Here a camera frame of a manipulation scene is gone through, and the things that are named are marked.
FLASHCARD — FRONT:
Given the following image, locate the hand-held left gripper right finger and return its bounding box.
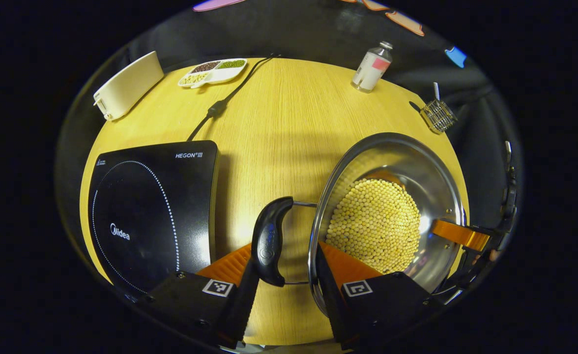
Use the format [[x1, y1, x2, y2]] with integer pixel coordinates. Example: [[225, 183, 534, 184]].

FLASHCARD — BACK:
[[315, 241, 437, 351]]

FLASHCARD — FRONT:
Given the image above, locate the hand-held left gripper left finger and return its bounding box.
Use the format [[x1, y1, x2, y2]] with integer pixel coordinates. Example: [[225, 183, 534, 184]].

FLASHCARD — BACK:
[[139, 243, 260, 350]]

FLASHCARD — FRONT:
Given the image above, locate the stainless steel pot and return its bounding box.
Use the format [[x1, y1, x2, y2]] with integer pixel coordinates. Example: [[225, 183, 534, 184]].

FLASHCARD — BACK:
[[251, 132, 467, 315]]

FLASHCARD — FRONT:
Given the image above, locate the black induction cooktop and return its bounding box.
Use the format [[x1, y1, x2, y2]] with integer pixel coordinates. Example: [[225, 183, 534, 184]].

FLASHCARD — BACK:
[[80, 140, 220, 298]]

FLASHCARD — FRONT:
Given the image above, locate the heap of yellow soybeans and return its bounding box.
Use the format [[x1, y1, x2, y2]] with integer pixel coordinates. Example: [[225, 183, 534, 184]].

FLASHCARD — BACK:
[[325, 178, 421, 274]]

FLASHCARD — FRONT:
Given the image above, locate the white divided dish with beans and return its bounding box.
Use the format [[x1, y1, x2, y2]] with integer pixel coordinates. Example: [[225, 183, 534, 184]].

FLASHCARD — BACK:
[[178, 58, 248, 89]]

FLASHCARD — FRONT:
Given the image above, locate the white toaster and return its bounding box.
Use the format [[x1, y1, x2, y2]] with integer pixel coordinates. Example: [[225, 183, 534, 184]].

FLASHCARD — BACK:
[[93, 51, 165, 121]]

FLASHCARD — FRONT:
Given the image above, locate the small wire mesh basket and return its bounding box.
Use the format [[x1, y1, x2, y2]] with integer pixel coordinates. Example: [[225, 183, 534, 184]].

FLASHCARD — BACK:
[[419, 98, 458, 135]]

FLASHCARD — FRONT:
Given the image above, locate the black power cable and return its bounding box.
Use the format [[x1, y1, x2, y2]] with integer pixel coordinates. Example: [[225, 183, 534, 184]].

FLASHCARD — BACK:
[[187, 53, 282, 142]]

